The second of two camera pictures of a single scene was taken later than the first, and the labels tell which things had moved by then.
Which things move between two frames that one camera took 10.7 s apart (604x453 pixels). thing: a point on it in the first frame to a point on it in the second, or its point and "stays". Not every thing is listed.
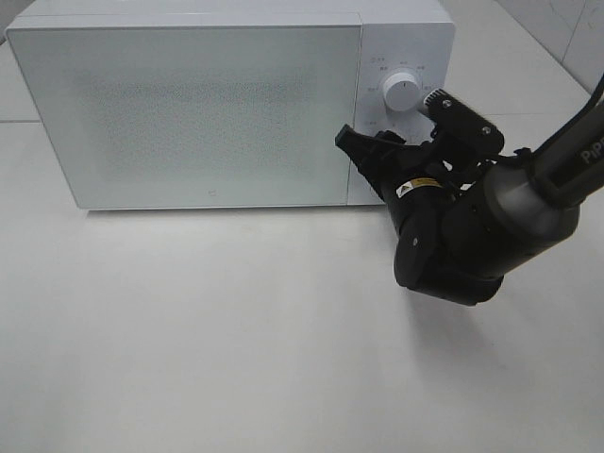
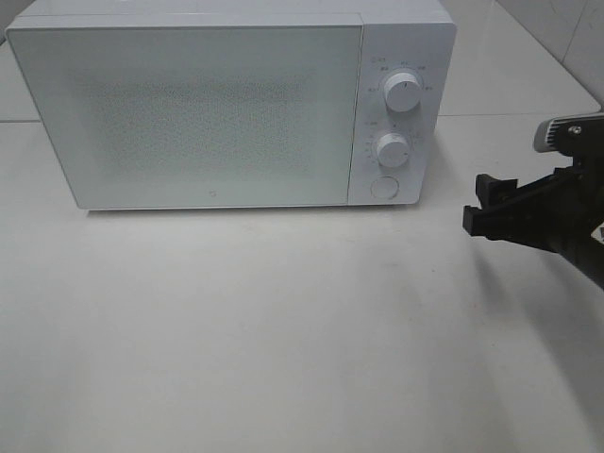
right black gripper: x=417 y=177 to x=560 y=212
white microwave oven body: x=227 y=103 stays
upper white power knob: x=401 y=91 stays
